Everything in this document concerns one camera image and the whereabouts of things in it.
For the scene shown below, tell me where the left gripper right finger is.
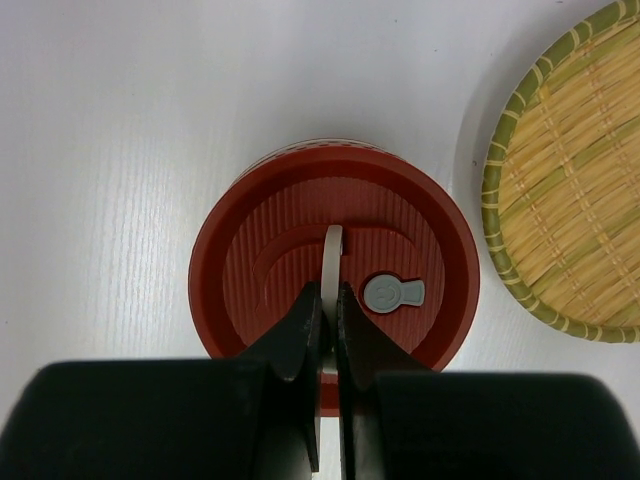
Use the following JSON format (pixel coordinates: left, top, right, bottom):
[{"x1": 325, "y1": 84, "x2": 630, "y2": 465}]
[{"x1": 335, "y1": 285, "x2": 639, "y2": 479}]

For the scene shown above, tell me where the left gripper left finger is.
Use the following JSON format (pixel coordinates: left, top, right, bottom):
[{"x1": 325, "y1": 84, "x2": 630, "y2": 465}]
[{"x1": 1, "y1": 283, "x2": 325, "y2": 479}]

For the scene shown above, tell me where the red round lid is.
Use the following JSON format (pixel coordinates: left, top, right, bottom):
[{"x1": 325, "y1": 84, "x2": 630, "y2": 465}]
[{"x1": 187, "y1": 137, "x2": 484, "y2": 419}]

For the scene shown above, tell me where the round bamboo tray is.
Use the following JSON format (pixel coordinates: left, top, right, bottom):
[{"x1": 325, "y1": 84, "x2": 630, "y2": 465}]
[{"x1": 481, "y1": 1, "x2": 639, "y2": 343}]

